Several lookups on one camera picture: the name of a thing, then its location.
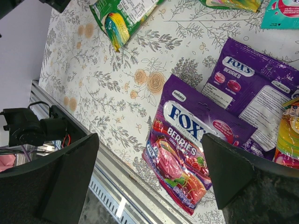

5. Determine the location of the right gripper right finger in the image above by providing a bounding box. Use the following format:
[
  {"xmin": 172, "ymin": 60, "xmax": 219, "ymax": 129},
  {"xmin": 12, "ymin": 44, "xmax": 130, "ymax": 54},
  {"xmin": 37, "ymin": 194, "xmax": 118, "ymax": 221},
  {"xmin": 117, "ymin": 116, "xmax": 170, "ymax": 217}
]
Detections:
[{"xmin": 202, "ymin": 133, "xmax": 299, "ymax": 224}]

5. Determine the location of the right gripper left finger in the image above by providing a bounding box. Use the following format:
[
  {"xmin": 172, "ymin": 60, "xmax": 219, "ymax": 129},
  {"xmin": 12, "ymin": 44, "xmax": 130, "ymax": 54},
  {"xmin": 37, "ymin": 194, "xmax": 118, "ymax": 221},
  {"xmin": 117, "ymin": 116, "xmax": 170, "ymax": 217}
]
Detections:
[{"xmin": 0, "ymin": 133, "xmax": 99, "ymax": 224}]

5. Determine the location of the orange Fox's candy bag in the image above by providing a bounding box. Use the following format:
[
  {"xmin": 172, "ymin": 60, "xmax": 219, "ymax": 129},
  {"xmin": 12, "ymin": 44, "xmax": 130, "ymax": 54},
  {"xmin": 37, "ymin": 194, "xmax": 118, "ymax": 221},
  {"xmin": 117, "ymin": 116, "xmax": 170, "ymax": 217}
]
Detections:
[{"xmin": 274, "ymin": 98, "xmax": 299, "ymax": 169}]

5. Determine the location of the colourful snack packet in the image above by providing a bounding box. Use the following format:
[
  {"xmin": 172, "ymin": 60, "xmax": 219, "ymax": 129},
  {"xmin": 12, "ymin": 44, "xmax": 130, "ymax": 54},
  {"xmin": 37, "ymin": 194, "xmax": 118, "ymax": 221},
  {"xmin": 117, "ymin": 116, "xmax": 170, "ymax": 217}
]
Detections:
[{"xmin": 142, "ymin": 75, "xmax": 256, "ymax": 215}]

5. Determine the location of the green white snack packet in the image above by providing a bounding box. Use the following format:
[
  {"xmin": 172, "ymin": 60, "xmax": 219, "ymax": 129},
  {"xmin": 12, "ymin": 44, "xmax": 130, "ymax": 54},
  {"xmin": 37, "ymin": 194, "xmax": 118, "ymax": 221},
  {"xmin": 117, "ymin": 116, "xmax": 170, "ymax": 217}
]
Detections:
[{"xmin": 261, "ymin": 0, "xmax": 299, "ymax": 30}]

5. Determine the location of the green yellow snack bag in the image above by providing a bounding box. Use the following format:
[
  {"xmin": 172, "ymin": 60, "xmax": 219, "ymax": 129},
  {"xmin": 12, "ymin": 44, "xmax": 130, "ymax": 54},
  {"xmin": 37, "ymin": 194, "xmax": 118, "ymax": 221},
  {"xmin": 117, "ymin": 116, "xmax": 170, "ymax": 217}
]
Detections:
[{"xmin": 200, "ymin": 0, "xmax": 262, "ymax": 13}]

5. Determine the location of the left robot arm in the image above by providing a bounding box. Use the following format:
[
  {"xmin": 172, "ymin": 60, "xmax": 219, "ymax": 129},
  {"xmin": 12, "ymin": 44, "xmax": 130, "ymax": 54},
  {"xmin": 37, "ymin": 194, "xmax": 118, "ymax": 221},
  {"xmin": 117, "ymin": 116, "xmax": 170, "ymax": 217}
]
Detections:
[{"xmin": 0, "ymin": 108, "xmax": 67, "ymax": 147}]

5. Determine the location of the floral table mat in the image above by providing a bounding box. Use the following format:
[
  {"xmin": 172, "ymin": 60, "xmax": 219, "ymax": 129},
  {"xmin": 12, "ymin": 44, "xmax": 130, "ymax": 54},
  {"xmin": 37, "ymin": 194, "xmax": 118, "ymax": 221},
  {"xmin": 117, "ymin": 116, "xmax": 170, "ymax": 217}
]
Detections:
[{"xmin": 39, "ymin": 0, "xmax": 299, "ymax": 224}]

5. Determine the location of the aluminium rail frame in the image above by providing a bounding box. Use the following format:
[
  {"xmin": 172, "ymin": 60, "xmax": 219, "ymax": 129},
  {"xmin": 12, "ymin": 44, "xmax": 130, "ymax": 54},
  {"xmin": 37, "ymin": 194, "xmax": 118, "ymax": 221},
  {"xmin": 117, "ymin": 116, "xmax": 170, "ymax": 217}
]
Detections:
[{"xmin": 29, "ymin": 80, "xmax": 194, "ymax": 224}]

